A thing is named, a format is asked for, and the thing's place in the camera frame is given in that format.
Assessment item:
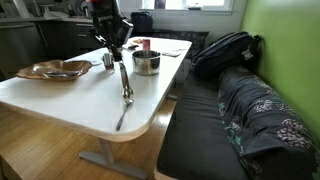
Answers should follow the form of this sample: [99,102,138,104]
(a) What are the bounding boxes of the dark kitchen cabinets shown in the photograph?
[0,16,101,79]

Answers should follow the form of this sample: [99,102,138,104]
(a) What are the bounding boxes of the black bag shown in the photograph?
[130,11,154,34]

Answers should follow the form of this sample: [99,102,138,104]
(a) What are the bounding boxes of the silver table spoon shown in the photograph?
[115,98,135,132]

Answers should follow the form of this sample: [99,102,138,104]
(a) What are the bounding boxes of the stainless steel pot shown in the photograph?
[131,49,162,76]

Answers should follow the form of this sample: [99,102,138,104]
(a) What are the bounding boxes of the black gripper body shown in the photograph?
[90,8,123,52]

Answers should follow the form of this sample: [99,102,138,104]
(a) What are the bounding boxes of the grey table leg base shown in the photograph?
[78,137,148,180]

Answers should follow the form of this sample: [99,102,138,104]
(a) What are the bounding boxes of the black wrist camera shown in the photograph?
[118,20,134,44]

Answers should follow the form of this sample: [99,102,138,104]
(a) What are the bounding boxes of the white framed window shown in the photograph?
[138,0,234,15]

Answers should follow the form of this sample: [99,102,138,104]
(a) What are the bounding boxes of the black bench seat cushion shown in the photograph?
[156,71,251,180]

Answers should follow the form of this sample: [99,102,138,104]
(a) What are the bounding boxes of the brown wooden tray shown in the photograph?
[15,59,94,82]

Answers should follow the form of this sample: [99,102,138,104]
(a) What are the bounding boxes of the black backpack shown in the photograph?
[190,31,263,80]

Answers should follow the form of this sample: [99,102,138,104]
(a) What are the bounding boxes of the red soda can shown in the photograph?
[142,38,152,51]

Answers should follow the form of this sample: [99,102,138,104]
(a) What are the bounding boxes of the silver metal tongs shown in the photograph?
[42,69,83,80]

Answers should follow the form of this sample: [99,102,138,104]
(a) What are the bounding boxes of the red holder with silver cylinder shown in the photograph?
[102,52,115,72]

